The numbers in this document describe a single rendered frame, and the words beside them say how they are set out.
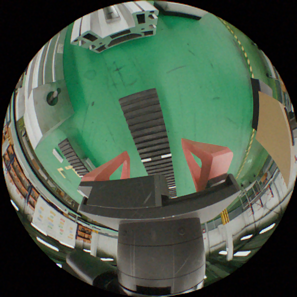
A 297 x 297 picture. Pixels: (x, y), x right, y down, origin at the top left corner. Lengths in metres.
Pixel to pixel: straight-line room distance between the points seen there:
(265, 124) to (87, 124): 0.46
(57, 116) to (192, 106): 0.23
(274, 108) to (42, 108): 0.48
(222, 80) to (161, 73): 0.12
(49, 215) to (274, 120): 3.36
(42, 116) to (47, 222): 2.98
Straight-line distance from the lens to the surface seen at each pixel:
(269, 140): 0.36
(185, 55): 0.18
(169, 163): 0.18
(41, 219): 3.03
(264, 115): 0.35
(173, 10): 0.25
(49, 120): 0.18
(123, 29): 0.16
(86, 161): 0.26
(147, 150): 0.16
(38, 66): 0.23
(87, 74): 0.20
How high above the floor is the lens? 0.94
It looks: 55 degrees down
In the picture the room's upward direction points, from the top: 180 degrees clockwise
